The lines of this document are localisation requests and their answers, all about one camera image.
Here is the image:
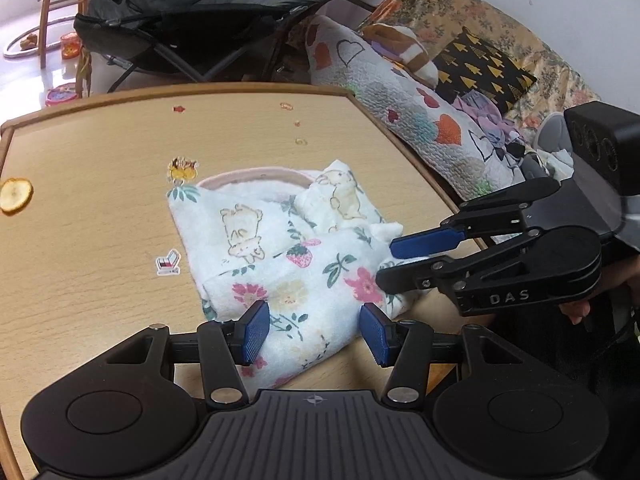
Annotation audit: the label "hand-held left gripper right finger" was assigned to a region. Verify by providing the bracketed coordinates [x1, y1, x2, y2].
[359, 302, 538, 407]

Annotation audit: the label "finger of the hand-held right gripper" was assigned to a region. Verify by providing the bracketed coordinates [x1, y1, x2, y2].
[375, 236, 541, 295]
[389, 177, 562, 262]

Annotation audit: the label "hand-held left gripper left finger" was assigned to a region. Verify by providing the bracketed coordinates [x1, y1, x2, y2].
[102, 300, 271, 407]

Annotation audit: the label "floral baby shirt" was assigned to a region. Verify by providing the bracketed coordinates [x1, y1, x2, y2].
[167, 159, 423, 391]

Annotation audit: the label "person's right forearm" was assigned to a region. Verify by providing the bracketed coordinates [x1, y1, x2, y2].
[602, 255, 640, 308]

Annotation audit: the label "pile of mixed clothes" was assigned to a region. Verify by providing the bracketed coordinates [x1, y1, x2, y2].
[520, 147, 576, 183]

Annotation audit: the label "purple clothes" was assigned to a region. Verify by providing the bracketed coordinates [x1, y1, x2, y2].
[452, 91, 526, 161]

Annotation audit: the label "person's right hand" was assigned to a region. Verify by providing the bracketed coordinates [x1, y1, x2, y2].
[557, 301, 596, 327]

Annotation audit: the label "pink laptop sticker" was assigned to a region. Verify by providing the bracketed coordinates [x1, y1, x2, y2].
[155, 249, 182, 276]

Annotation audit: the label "grey cushion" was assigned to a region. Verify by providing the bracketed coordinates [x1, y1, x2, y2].
[532, 112, 573, 153]

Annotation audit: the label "heart print quilt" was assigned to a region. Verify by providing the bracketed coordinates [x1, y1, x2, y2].
[305, 15, 526, 202]

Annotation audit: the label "cartoon figure sticker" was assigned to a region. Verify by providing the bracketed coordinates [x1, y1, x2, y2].
[167, 156, 200, 184]

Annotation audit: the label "black cushion gold trees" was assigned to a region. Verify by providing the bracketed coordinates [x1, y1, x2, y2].
[432, 27, 538, 113]

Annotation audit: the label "brown white plush toy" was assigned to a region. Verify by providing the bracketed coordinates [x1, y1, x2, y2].
[361, 22, 441, 86]

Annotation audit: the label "floral sofa cover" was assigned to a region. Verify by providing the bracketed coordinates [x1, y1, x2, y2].
[357, 0, 601, 131]

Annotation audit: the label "dried orange peel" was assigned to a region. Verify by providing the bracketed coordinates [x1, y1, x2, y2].
[0, 177, 35, 217]

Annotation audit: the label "pink toy drum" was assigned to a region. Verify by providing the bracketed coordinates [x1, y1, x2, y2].
[45, 85, 78, 107]

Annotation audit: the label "wooden giraffe toy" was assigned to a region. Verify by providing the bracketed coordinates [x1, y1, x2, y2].
[75, 45, 96, 98]

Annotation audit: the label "grey folding lounge chair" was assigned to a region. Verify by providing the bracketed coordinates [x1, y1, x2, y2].
[74, 0, 373, 93]

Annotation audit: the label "hula hoop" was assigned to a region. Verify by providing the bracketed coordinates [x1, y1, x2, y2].
[2, 15, 81, 58]

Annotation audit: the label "wooden bar stool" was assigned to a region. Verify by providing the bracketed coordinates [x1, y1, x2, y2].
[39, 0, 93, 70]

